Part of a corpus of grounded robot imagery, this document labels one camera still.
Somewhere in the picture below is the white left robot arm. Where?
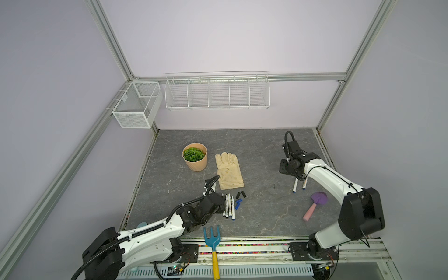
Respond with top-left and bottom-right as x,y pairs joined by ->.
72,192 -> 226,280

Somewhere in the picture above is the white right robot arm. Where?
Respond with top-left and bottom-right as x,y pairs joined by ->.
280,153 -> 386,250

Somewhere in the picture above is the beige work glove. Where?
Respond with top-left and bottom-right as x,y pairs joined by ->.
215,152 -> 245,190

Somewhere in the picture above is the teal yellow garden fork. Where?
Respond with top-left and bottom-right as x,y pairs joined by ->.
204,225 -> 221,280

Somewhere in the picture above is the tan pot with green plant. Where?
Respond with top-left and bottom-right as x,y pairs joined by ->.
182,143 -> 208,172

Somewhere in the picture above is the small white mesh basket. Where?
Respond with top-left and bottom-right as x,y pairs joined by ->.
113,81 -> 163,129

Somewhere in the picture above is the black corrugated right cable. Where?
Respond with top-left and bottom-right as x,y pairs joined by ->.
283,131 -> 302,158

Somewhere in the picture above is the black corrugated cable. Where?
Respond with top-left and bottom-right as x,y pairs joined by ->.
71,174 -> 221,280
283,131 -> 302,158

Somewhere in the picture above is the long white wire basket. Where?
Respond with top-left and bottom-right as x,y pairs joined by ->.
165,71 -> 271,110

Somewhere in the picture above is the black corrugated left cable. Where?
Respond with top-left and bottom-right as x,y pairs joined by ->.
71,174 -> 221,280

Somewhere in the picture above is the aluminium cage frame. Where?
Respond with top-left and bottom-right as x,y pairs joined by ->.
1,1 -> 396,280

